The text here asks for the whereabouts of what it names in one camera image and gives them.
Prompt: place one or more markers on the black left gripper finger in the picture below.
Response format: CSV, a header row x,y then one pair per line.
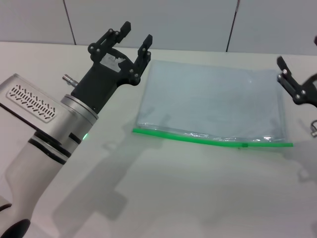
x,y
109,37
143,57

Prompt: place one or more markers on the silver and white left robot arm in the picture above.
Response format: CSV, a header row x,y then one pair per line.
x,y
44,158

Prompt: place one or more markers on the small silver connector plug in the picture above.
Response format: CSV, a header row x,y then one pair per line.
x,y
68,79

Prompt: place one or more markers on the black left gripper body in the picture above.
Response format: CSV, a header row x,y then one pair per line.
x,y
99,81

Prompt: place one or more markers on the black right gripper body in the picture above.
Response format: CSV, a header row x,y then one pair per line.
x,y
312,91

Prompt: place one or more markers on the transparent document bag green zip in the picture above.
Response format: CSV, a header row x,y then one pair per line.
x,y
210,99

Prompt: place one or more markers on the small green zip slider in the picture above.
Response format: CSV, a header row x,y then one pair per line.
x,y
244,145

